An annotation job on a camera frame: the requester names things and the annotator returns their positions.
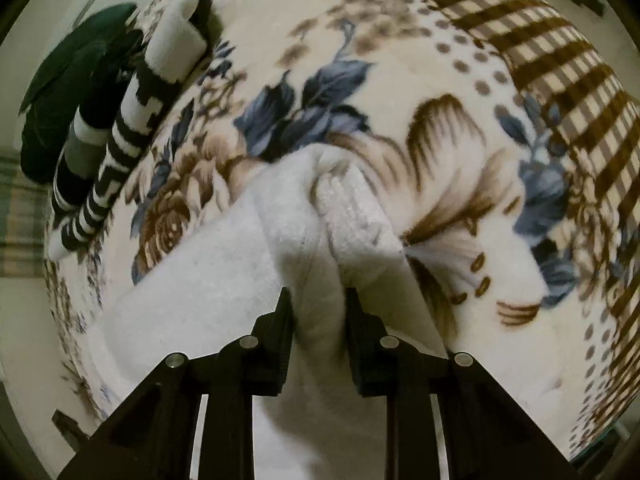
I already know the white knit sweater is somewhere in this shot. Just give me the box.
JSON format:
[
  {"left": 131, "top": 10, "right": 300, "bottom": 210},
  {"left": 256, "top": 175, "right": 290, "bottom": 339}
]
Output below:
[{"left": 87, "top": 145, "right": 451, "bottom": 480}]

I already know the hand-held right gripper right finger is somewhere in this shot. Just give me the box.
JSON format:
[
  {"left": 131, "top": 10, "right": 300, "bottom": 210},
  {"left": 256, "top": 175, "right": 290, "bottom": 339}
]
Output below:
[{"left": 345, "top": 287, "right": 581, "bottom": 480}]

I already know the black striped folded sweater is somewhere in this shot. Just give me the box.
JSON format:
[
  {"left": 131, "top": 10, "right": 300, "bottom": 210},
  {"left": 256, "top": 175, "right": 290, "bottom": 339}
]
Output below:
[{"left": 47, "top": 0, "right": 226, "bottom": 261}]

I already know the dark green quilt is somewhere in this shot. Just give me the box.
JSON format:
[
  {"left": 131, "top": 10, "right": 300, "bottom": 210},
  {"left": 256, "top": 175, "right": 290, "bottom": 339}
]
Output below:
[{"left": 19, "top": 2, "right": 143, "bottom": 183}]

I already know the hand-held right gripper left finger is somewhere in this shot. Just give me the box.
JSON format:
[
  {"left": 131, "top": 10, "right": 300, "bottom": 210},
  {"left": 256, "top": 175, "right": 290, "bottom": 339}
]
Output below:
[{"left": 57, "top": 287, "right": 296, "bottom": 480}]

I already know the floral bed blanket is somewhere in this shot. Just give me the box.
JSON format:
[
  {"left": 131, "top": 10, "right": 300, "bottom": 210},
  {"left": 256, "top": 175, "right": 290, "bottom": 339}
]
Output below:
[{"left": 42, "top": 0, "right": 640, "bottom": 461}]

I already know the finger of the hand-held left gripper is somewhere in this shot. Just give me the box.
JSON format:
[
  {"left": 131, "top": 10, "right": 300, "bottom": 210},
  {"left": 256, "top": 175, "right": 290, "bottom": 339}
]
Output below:
[{"left": 51, "top": 409, "right": 90, "bottom": 453}]

